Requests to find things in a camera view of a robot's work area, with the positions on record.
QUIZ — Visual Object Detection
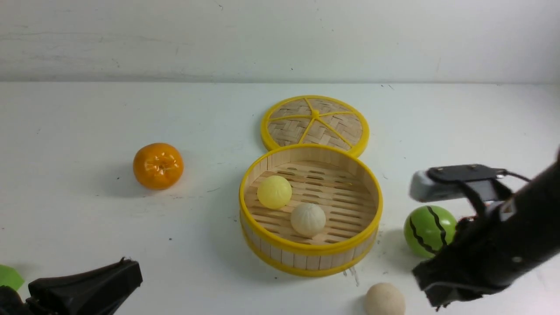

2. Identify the woven bamboo steamer lid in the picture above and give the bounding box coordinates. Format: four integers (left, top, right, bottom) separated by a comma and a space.
260, 95, 370, 157

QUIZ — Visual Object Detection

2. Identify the orange toy tangerine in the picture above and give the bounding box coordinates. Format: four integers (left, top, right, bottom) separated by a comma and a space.
133, 142, 184, 191

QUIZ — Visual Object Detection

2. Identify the beige toy bun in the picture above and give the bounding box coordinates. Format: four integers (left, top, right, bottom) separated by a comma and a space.
290, 203, 326, 238

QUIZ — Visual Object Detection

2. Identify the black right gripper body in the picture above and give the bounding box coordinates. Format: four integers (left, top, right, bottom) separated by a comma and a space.
412, 217, 525, 310

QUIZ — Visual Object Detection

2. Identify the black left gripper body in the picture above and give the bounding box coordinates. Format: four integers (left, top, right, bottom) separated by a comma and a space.
0, 258, 143, 315

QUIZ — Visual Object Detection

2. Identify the green foam block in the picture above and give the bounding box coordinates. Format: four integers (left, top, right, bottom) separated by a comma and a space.
0, 265, 25, 291

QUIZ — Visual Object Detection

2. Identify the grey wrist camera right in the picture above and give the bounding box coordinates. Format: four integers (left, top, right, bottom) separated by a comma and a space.
409, 164, 513, 202

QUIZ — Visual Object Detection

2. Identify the bamboo steamer tray yellow rim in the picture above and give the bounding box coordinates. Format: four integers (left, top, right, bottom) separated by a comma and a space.
238, 144, 383, 277

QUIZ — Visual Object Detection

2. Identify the cream toy bun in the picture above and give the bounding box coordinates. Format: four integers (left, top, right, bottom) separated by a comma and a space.
364, 283, 406, 315

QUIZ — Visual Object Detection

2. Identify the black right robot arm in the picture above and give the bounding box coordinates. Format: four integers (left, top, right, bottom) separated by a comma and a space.
409, 160, 560, 309

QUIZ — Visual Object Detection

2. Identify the green toy watermelon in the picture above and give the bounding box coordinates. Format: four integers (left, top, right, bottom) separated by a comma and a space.
404, 205, 457, 259

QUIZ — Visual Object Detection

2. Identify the yellow toy bun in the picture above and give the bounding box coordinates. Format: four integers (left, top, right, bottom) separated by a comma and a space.
257, 175, 292, 210

